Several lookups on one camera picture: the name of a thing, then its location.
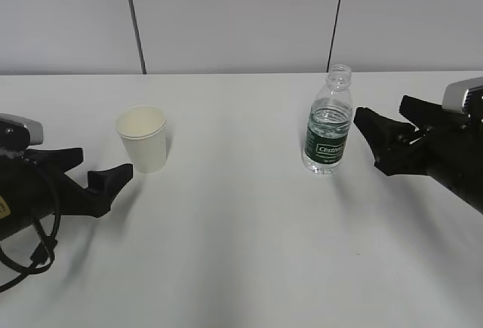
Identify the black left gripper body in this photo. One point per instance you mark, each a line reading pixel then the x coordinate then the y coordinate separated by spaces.
pixel 29 191

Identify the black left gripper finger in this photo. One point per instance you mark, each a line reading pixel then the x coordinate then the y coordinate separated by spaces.
pixel 105 185
pixel 63 160

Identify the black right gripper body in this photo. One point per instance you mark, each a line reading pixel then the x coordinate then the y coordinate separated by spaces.
pixel 449 150

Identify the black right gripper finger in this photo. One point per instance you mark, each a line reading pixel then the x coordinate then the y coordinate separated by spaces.
pixel 380 133
pixel 423 114

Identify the clear water bottle green label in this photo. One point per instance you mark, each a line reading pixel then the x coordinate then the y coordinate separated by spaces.
pixel 329 121

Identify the white paper cup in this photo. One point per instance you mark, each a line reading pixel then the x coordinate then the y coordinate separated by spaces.
pixel 142 131

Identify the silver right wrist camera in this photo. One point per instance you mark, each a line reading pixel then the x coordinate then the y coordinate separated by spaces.
pixel 457 95

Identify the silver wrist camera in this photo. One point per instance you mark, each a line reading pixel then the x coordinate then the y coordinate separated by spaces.
pixel 457 95
pixel 19 133

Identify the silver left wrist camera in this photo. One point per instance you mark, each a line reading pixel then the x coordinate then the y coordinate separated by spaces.
pixel 19 133

